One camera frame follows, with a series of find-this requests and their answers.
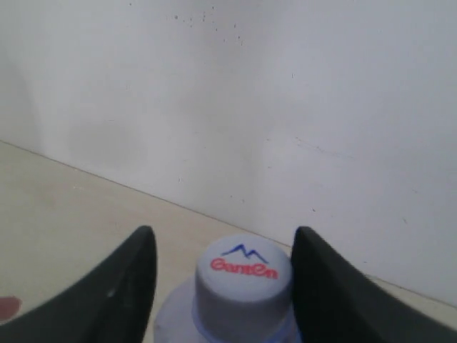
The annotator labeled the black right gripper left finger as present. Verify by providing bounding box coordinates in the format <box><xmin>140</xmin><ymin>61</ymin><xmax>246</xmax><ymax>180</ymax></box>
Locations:
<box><xmin>1</xmin><ymin>226</ymin><xmax>157</xmax><ymax>343</ymax></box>

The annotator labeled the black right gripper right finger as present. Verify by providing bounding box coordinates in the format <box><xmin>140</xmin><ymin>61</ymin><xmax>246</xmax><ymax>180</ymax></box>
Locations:
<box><xmin>291</xmin><ymin>227</ymin><xmax>456</xmax><ymax>343</ymax></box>

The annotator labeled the blue-tinted clear water bottle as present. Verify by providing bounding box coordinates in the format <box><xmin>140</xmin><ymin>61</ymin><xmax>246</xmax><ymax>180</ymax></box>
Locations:
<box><xmin>154</xmin><ymin>234</ymin><xmax>301</xmax><ymax>342</ymax></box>

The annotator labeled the milk tea bottle yellow red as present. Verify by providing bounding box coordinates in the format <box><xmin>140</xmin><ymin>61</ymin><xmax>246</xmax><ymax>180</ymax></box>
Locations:
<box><xmin>0</xmin><ymin>296</ymin><xmax>22</xmax><ymax>323</ymax></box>

